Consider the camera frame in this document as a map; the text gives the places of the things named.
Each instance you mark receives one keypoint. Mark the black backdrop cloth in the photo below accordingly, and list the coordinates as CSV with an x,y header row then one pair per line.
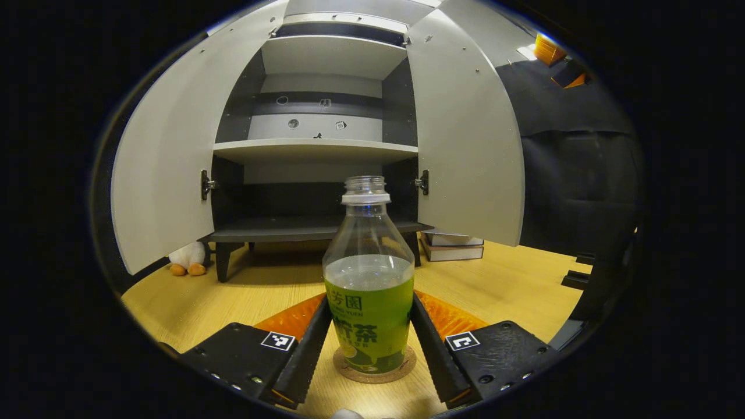
x,y
570,174

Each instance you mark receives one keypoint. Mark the thick dark-edged book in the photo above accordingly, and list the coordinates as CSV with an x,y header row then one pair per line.
x,y
454,253

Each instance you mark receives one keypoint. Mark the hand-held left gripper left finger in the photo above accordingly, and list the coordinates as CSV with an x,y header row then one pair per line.
x,y
305,361

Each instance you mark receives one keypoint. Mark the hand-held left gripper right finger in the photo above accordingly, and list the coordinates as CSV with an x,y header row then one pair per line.
x,y
433,358

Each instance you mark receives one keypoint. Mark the grey cabinet with shelves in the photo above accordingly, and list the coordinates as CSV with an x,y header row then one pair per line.
x,y
314,151

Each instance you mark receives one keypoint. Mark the grey cabinet door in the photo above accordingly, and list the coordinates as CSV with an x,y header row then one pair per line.
x,y
169,157
465,145

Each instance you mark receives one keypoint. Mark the green label clear bottle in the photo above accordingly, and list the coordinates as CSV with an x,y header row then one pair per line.
x,y
369,314

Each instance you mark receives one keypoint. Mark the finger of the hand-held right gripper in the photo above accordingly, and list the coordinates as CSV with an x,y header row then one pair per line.
x,y
573,80
549,49

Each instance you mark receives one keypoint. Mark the white book with picture cover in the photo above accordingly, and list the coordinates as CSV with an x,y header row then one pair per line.
x,y
454,239

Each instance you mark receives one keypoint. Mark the white plush duck toy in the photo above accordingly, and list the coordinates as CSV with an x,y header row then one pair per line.
x,y
187,255

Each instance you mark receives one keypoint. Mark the round cork coaster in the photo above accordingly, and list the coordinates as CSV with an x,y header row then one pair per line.
x,y
372,379

